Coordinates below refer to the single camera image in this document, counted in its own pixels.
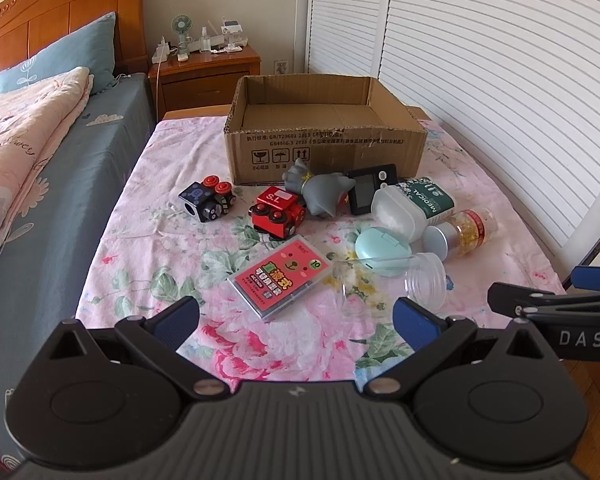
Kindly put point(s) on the wooden nightstand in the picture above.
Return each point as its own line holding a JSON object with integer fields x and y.
{"x": 205, "y": 87}

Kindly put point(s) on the small clear bottle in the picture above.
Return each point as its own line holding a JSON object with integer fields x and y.
{"x": 206, "y": 37}

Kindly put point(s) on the brown cardboard box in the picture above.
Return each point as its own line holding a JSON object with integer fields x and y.
{"x": 330, "y": 152}

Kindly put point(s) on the yellow capsule bottle silver cap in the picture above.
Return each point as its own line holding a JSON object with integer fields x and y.
{"x": 470, "y": 227}

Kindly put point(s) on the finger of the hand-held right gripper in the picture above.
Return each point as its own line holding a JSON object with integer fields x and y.
{"x": 597, "y": 277}
{"x": 540, "y": 302}

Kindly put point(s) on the wooden headboard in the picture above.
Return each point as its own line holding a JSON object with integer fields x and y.
{"x": 55, "y": 15}

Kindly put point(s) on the wall socket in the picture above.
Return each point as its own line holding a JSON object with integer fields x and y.
{"x": 280, "y": 66}

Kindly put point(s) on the green label cotton swab container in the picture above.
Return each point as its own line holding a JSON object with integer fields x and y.
{"x": 425, "y": 201}

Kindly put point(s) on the wooden table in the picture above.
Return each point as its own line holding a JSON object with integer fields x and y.
{"x": 195, "y": 111}

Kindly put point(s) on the clear plastic jar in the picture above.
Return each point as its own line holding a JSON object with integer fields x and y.
{"x": 425, "y": 280}

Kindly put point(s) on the blue bedsheet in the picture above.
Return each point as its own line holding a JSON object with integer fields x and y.
{"x": 70, "y": 185}

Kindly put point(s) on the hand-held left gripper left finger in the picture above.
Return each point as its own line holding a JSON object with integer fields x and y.
{"x": 180, "y": 316}

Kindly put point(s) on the black digital timer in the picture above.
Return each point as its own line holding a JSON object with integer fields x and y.
{"x": 362, "y": 192}

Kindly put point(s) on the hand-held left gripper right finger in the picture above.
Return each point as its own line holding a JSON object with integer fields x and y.
{"x": 414, "y": 322}

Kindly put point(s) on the small green fan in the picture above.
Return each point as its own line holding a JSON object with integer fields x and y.
{"x": 181, "y": 25}

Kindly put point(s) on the pink floral sheet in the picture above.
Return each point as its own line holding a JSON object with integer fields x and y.
{"x": 155, "y": 240}

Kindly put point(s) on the white phone stand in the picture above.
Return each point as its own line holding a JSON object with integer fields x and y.
{"x": 231, "y": 30}

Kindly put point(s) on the blue pillow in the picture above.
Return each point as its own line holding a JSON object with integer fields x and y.
{"x": 55, "y": 55}

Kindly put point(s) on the grey rubber animal toy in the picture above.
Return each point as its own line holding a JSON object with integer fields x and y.
{"x": 325, "y": 192}

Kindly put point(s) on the black cube toy red wheels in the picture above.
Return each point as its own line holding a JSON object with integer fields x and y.
{"x": 195, "y": 197}

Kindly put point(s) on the red toy train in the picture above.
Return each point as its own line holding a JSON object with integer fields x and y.
{"x": 275, "y": 201}

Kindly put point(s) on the red card case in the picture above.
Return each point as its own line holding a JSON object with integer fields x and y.
{"x": 275, "y": 281}

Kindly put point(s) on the white louvered closet door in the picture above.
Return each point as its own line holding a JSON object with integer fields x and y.
{"x": 350, "y": 15}
{"x": 505, "y": 85}

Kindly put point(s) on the pink quilt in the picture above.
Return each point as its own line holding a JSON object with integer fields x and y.
{"x": 15, "y": 135}

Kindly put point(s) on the white power strip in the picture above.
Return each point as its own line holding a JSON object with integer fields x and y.
{"x": 161, "y": 52}

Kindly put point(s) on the mint round case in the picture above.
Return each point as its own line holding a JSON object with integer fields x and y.
{"x": 380, "y": 249}

